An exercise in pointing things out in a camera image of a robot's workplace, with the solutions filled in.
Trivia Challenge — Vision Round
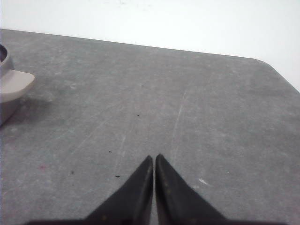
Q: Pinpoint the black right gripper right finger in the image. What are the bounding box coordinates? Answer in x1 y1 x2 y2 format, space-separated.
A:
155 154 300 225

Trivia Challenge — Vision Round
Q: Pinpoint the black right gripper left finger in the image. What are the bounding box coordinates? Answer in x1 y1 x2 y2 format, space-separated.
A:
27 156 153 225

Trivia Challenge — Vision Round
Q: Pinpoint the stainless steel steamer pot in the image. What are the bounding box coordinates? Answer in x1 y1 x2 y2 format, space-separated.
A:
0 45 36 125

